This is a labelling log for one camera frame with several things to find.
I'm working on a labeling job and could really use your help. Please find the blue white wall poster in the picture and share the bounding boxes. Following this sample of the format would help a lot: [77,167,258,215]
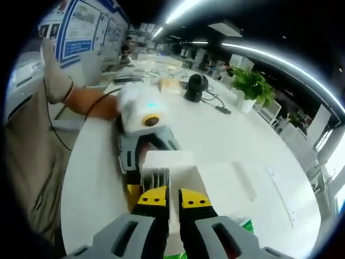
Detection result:
[39,0,130,70]

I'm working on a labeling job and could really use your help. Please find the person in beige shirt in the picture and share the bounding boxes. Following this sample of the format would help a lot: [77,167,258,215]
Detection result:
[4,39,75,243]

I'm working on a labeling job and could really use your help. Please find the row of silver ganmaoling bags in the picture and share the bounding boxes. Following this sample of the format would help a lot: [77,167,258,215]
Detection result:
[142,168,170,192]

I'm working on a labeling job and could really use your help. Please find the black round desktop device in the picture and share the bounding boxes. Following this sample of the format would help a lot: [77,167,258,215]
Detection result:
[184,73,209,103]

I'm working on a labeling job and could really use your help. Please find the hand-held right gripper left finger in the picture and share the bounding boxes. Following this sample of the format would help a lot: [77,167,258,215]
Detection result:
[68,185,170,259]

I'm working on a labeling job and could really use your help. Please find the white panel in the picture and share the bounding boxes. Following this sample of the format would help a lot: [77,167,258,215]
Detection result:
[80,51,102,87]

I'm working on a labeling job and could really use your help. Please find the long ceiling light strip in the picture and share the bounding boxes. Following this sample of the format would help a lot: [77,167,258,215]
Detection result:
[221,42,345,114]

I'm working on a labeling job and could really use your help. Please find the green potted plant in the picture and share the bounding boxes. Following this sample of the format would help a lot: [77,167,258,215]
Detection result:
[230,66,275,113]

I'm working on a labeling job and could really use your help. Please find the green silver ganmaoling bag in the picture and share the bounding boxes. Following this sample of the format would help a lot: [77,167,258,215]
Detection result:
[163,217,256,259]

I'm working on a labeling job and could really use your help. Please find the long curved ceiling light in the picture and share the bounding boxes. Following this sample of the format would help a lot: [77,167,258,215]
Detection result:
[164,0,205,24]

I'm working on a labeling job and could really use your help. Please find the black table cables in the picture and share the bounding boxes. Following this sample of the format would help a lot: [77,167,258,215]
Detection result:
[134,63,189,79]

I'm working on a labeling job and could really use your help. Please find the square ceiling vent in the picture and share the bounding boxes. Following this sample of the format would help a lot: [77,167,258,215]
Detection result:
[209,22,242,37]

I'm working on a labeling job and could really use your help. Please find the white table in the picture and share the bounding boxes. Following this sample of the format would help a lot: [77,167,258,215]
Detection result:
[60,52,323,259]

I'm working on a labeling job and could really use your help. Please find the black worn cable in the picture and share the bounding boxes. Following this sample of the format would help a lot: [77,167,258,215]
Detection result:
[43,78,72,152]

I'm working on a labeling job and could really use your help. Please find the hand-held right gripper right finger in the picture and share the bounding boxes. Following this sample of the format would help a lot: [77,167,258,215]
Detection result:
[178,188,284,259]

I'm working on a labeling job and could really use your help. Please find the black flat device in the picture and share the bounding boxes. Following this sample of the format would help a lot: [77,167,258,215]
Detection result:
[114,77,144,83]

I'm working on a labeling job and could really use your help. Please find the white mesh office chair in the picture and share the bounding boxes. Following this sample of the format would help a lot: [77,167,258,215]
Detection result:
[279,122,308,148]
[258,101,282,127]

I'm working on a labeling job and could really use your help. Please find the small green plant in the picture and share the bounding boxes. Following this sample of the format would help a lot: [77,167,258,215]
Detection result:
[287,112,303,126]

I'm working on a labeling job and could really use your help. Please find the green white ganmaoling box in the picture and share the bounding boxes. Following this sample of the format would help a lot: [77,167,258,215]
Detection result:
[139,149,210,230]

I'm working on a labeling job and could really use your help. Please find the black cable with plug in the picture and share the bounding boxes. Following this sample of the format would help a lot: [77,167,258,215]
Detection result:
[201,88,232,115]

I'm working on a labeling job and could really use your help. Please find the small beige box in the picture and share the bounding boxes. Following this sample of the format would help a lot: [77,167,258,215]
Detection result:
[158,77,181,96]

